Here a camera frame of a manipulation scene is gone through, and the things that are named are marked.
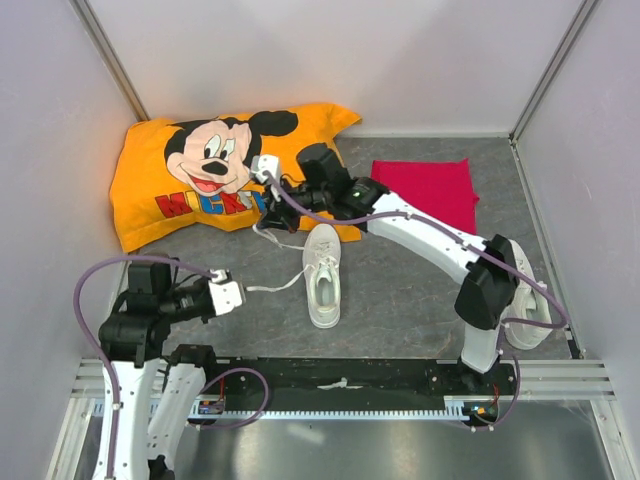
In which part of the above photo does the orange Mickey Mouse pillow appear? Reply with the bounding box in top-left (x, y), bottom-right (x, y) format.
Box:
top-left (110, 103), bottom-right (361, 253)

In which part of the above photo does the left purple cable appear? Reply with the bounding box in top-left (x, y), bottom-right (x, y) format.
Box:
top-left (73, 254), bottom-right (271, 480)

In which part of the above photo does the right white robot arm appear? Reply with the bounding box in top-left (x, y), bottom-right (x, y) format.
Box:
top-left (250, 143), bottom-right (519, 394)

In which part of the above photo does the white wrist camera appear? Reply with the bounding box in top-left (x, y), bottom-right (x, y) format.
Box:
top-left (249, 154), bottom-right (282, 185)
top-left (208, 269), bottom-right (245, 317)

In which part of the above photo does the aluminium rail frame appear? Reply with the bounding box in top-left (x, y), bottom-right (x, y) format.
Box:
top-left (47, 359), bottom-right (613, 479)

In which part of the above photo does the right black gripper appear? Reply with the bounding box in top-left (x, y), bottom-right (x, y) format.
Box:
top-left (257, 176), bottom-right (330, 235)

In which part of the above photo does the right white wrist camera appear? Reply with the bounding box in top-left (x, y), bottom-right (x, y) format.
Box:
top-left (249, 154), bottom-right (282, 185)

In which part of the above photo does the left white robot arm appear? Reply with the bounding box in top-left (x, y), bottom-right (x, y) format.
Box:
top-left (93, 260), bottom-right (220, 479)

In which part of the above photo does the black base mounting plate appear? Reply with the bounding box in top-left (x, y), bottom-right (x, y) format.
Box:
top-left (206, 357), bottom-right (516, 413)

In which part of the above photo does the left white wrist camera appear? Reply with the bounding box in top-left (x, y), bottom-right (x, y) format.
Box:
top-left (208, 269), bottom-right (245, 317)

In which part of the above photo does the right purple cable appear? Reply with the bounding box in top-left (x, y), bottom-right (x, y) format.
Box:
top-left (262, 169), bottom-right (571, 432)

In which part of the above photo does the purple cable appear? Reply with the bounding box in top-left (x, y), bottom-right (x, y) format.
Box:
top-left (73, 254), bottom-right (271, 480)
top-left (262, 169), bottom-right (571, 432)

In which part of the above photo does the red folded cloth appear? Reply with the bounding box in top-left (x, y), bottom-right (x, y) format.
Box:
top-left (371, 158), bottom-right (479, 234)

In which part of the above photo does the grey slotted cable duct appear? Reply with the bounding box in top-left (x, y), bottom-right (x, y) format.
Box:
top-left (92, 397), bottom-right (474, 419)

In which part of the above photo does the white sneaker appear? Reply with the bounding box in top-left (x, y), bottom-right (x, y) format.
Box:
top-left (502, 239), bottom-right (555, 350)
top-left (246, 224), bottom-right (342, 329)

